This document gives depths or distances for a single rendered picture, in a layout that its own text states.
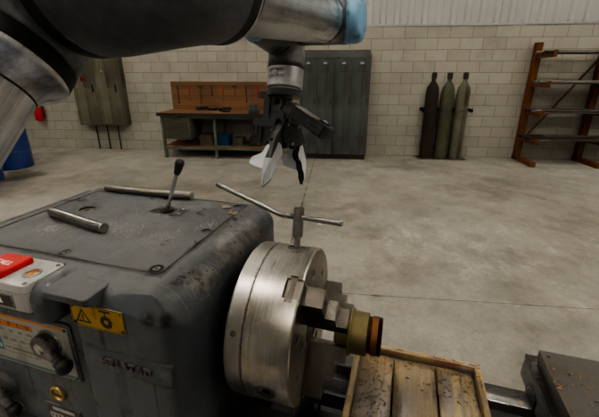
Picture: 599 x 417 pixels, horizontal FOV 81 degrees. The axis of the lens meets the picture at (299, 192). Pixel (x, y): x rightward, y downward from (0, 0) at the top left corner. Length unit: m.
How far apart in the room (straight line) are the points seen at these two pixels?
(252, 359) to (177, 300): 0.17
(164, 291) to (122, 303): 0.07
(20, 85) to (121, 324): 0.42
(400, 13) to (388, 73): 1.05
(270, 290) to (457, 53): 7.07
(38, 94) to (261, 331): 0.48
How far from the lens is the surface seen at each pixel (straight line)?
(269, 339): 0.65
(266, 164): 0.68
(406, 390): 0.96
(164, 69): 8.00
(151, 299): 0.61
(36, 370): 0.95
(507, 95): 7.86
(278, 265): 0.68
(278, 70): 0.74
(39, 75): 0.34
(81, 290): 0.67
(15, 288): 0.74
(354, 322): 0.74
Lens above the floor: 1.58
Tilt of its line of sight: 19 degrees down
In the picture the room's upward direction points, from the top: straight up
